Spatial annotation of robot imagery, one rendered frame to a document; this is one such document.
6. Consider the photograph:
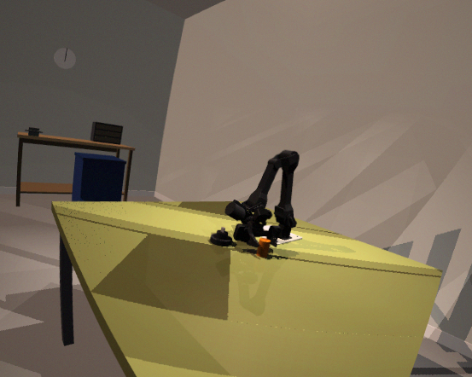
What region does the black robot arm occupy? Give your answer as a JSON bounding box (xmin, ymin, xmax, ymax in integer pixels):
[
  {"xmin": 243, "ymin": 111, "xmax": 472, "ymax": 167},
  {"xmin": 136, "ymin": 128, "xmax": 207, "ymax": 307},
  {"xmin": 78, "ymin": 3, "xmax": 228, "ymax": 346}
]
[{"xmin": 224, "ymin": 150, "xmax": 300, "ymax": 240}]

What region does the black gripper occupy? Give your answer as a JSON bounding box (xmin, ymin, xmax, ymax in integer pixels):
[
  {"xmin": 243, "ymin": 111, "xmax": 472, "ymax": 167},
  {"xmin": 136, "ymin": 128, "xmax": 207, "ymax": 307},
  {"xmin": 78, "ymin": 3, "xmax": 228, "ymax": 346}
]
[{"xmin": 233, "ymin": 217, "xmax": 281, "ymax": 247}]

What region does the orange cylinder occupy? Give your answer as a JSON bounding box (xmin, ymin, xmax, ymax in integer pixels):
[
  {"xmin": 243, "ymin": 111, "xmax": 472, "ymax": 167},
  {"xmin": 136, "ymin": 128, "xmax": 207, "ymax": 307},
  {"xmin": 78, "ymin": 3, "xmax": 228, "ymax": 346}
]
[{"xmin": 257, "ymin": 238, "xmax": 270, "ymax": 258}]

